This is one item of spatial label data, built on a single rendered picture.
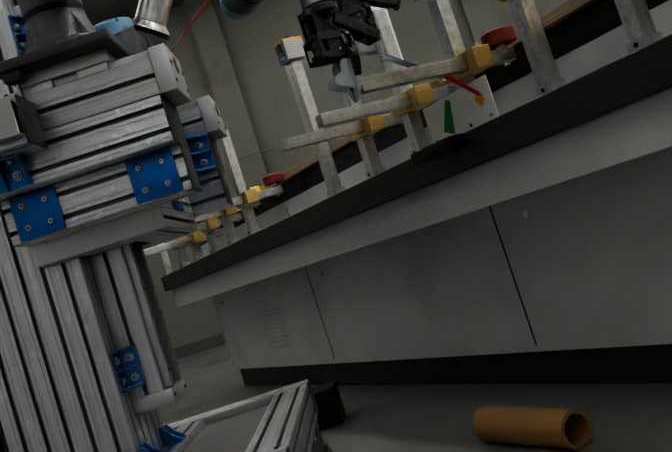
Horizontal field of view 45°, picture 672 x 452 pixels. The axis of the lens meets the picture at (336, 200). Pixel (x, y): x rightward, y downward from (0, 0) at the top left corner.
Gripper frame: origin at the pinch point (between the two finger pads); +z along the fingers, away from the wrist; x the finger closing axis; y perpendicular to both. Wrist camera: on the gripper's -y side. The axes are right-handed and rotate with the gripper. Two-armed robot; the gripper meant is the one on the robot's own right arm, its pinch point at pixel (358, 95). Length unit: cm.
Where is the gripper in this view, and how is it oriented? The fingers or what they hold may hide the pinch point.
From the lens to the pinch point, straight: 171.8
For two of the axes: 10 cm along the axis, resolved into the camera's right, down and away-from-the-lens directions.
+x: 4.4, -2.0, -8.8
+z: 3.1, 9.5, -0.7
